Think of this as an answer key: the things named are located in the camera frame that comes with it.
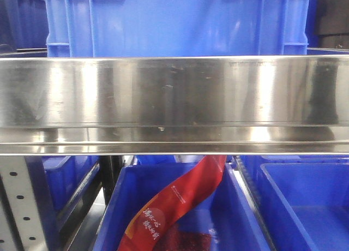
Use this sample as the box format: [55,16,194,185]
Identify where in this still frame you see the blue bin with red bag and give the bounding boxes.
[94,161,269,250]

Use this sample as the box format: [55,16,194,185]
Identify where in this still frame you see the blue bin right lower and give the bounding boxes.
[240,155,348,250]

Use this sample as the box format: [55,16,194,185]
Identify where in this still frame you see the red printed plastic bag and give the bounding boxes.
[117,155,226,250]

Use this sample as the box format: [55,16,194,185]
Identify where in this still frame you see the large light blue crate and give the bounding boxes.
[46,0,309,57]

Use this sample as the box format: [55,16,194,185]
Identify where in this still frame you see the white perforated shelf upright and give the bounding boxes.
[1,156,47,250]

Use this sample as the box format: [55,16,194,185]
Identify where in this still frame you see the stainless steel shelf rail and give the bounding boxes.
[1,55,348,156]

